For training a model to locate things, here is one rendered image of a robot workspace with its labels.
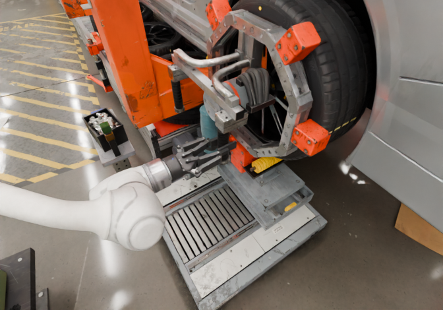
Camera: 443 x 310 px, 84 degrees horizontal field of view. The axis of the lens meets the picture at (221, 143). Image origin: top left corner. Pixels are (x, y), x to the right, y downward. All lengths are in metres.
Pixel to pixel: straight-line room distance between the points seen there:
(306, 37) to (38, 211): 0.72
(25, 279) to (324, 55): 1.39
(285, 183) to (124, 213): 1.10
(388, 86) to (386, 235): 1.18
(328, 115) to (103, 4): 0.87
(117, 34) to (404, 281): 1.80
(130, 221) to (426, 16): 0.74
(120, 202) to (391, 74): 0.72
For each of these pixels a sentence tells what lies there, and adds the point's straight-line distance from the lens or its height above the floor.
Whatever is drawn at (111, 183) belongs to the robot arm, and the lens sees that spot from 0.70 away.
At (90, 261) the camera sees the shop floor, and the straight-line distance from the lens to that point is 1.65.
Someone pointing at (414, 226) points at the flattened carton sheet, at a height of 0.01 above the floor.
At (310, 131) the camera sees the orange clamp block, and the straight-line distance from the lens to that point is 0.82.
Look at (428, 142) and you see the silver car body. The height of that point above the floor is 0.97.
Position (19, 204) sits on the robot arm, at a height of 0.99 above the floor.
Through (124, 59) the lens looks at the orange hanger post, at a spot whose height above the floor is 0.91.
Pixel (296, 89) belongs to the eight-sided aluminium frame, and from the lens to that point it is 0.79.
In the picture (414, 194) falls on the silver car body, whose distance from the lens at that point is 0.90.
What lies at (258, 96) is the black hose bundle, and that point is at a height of 1.00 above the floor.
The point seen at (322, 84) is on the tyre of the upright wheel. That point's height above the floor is 1.01.
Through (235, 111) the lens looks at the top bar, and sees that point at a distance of 0.70.
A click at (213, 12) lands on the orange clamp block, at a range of 1.05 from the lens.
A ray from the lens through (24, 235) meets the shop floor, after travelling 1.93.
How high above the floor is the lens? 1.41
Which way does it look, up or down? 46 degrees down
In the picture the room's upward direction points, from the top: straight up
